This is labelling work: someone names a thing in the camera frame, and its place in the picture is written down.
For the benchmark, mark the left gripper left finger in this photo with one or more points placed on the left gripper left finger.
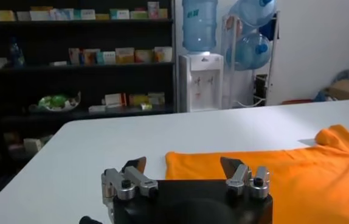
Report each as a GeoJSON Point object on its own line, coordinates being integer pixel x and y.
{"type": "Point", "coordinates": [132, 182]}

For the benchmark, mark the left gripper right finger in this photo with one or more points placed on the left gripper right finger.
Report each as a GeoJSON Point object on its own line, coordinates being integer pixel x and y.
{"type": "Point", "coordinates": [241, 178]}

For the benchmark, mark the orange t-shirt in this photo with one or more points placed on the orange t-shirt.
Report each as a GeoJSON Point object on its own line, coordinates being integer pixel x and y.
{"type": "Point", "coordinates": [299, 182]}

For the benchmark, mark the small green box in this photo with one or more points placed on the small green box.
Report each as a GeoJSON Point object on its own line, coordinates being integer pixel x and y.
{"type": "Point", "coordinates": [146, 106]}

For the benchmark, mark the flat white box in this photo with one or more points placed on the flat white box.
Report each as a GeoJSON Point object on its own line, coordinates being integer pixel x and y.
{"type": "Point", "coordinates": [97, 108]}
{"type": "Point", "coordinates": [58, 63]}

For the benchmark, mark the yellow green medicine box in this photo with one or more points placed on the yellow green medicine box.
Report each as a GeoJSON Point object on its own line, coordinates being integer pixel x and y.
{"type": "Point", "coordinates": [138, 99]}

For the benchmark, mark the white red medicine box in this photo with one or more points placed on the white red medicine box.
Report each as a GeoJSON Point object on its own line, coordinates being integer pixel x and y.
{"type": "Point", "coordinates": [115, 100]}

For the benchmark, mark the pale green medicine box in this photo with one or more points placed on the pale green medicine box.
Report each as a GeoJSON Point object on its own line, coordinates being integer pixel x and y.
{"type": "Point", "coordinates": [157, 98]}

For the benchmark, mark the white water dispenser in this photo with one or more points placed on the white water dispenser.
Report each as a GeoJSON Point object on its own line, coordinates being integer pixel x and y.
{"type": "Point", "coordinates": [200, 88]}

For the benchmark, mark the bowl of green fruit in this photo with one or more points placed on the bowl of green fruit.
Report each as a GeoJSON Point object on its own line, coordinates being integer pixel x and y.
{"type": "Point", "coordinates": [56, 102]}

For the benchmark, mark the white metal jug rack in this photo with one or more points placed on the white metal jug rack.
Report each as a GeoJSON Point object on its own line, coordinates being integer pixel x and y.
{"type": "Point", "coordinates": [223, 61]}

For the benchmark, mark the blue water jug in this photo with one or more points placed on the blue water jug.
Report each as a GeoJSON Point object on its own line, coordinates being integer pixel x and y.
{"type": "Point", "coordinates": [250, 13]}
{"type": "Point", "coordinates": [199, 27]}
{"type": "Point", "coordinates": [250, 51]}

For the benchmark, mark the small white teal box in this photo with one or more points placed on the small white teal box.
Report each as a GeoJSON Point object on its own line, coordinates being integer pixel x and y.
{"type": "Point", "coordinates": [107, 58]}

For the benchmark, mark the black shelf unit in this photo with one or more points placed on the black shelf unit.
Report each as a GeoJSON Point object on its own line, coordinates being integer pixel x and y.
{"type": "Point", "coordinates": [40, 82]}

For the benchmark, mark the cardboard box with flaps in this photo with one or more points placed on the cardboard box with flaps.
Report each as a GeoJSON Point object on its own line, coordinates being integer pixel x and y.
{"type": "Point", "coordinates": [347, 89]}

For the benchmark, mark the white pink medicine box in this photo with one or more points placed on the white pink medicine box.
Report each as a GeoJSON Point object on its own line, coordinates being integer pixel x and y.
{"type": "Point", "coordinates": [74, 56]}

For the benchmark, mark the small yellow medicine box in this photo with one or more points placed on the small yellow medicine box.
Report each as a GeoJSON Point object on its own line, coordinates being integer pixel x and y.
{"type": "Point", "coordinates": [102, 17]}

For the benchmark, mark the green white medicine box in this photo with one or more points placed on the green white medicine box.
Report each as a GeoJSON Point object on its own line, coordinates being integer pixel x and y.
{"type": "Point", "coordinates": [119, 14]}

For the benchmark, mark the tall yellow box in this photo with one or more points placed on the tall yellow box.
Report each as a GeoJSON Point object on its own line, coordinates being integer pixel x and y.
{"type": "Point", "coordinates": [163, 13]}

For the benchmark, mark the blue bottle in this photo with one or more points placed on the blue bottle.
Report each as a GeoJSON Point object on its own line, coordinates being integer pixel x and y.
{"type": "Point", "coordinates": [16, 54]}

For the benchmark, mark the tall pink box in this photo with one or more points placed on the tall pink box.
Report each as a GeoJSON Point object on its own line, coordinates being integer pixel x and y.
{"type": "Point", "coordinates": [153, 10]}

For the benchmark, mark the teal white medicine box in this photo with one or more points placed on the teal white medicine box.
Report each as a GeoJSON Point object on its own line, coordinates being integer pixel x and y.
{"type": "Point", "coordinates": [84, 14]}

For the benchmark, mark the blue white medicine box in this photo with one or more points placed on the blue white medicine box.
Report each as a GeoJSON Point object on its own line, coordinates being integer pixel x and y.
{"type": "Point", "coordinates": [62, 14]}

